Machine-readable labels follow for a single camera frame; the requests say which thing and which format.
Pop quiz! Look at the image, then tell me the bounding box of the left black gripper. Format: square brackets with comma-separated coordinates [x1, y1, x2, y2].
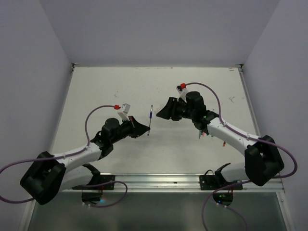
[110, 115, 149, 144]

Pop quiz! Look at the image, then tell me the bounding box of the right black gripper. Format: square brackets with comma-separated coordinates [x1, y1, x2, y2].
[156, 96, 195, 120]

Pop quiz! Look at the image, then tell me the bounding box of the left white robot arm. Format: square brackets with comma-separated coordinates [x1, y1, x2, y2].
[20, 116, 150, 205]

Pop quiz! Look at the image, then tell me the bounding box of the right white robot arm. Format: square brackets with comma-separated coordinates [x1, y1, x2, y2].
[156, 91, 284, 189]

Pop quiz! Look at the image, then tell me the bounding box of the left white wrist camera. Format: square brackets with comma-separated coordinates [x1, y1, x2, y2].
[117, 103, 130, 121]

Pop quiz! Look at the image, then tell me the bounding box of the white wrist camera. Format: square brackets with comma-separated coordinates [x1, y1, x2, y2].
[176, 83, 189, 102]
[117, 103, 130, 121]

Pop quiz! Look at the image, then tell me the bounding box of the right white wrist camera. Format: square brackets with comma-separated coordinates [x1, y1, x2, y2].
[176, 83, 189, 102]

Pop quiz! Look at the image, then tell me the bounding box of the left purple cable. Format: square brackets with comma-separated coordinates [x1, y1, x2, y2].
[0, 104, 120, 205]

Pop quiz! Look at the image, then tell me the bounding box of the purple cable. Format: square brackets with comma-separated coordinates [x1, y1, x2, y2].
[0, 104, 120, 205]
[185, 82, 298, 231]

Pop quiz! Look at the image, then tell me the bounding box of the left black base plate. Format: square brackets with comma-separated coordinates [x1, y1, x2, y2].
[72, 174, 116, 191]

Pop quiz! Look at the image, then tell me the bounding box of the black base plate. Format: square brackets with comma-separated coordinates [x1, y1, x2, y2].
[72, 174, 116, 191]
[199, 175, 238, 191]

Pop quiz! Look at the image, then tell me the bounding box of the aluminium front rail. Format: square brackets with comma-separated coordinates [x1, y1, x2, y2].
[56, 169, 284, 193]

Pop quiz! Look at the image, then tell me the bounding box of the aluminium rail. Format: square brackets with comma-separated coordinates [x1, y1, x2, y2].
[56, 169, 284, 193]
[236, 65, 263, 137]

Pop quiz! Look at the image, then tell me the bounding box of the aluminium right side rail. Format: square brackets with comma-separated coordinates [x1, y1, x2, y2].
[236, 65, 263, 137]

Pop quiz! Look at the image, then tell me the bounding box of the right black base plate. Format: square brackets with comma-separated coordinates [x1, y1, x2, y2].
[199, 175, 238, 191]

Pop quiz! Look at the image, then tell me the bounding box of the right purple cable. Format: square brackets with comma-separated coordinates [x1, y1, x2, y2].
[185, 82, 298, 231]

